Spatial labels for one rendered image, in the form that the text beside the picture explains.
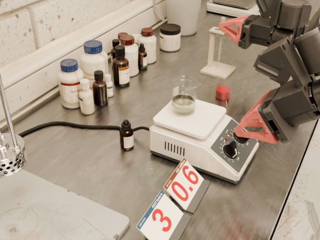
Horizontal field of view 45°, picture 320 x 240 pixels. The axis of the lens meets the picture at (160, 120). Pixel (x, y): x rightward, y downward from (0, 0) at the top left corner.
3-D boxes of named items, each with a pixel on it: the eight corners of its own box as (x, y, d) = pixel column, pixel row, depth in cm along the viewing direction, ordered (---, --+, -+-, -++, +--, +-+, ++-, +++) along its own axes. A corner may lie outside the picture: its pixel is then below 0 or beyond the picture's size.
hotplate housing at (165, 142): (258, 150, 85) (264, 120, 81) (236, 187, 76) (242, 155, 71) (168, 121, 94) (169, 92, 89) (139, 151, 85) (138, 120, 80)
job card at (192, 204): (210, 183, 77) (212, 166, 74) (193, 214, 70) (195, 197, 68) (182, 173, 79) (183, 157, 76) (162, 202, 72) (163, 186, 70)
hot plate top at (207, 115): (227, 111, 83) (228, 107, 83) (205, 141, 75) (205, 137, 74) (177, 96, 88) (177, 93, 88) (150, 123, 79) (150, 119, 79)
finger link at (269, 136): (220, 123, 67) (267, 105, 60) (235, 104, 72) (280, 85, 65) (240, 155, 68) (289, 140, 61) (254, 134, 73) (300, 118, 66)
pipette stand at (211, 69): (235, 69, 117) (241, 27, 110) (225, 80, 111) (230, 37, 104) (211, 62, 120) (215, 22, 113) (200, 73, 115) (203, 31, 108)
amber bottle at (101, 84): (102, 107, 99) (99, 76, 94) (91, 104, 100) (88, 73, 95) (111, 101, 101) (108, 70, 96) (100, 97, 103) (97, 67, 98)
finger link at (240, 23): (216, 15, 104) (250, 23, 100) (227, 8, 109) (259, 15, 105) (214, 39, 108) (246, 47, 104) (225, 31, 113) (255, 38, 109)
